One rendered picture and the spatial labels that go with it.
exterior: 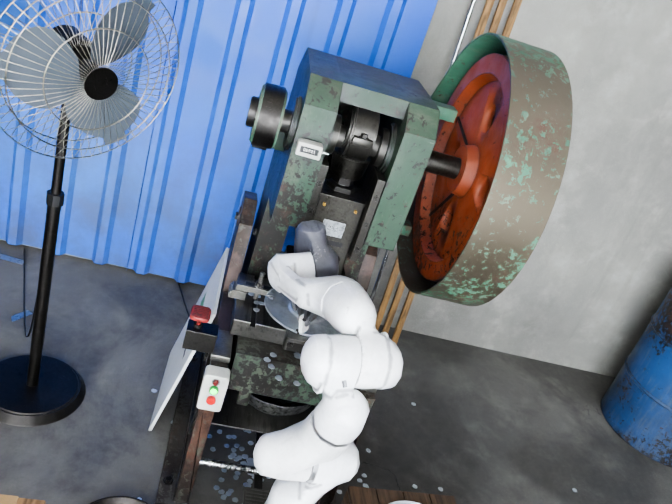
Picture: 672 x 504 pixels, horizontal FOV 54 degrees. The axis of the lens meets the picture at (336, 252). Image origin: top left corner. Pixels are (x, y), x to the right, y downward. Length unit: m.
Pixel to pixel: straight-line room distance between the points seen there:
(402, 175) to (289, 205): 0.34
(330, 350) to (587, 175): 2.49
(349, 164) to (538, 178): 0.56
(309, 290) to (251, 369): 0.68
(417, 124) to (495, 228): 0.39
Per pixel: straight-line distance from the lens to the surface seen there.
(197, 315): 2.02
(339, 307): 1.40
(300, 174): 1.93
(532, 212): 1.79
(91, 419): 2.74
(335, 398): 1.39
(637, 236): 3.92
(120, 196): 3.42
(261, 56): 3.11
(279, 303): 2.14
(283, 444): 1.56
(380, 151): 2.00
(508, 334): 3.98
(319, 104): 1.87
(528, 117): 1.79
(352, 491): 2.24
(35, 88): 2.05
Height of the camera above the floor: 1.90
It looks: 26 degrees down
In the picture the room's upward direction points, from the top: 19 degrees clockwise
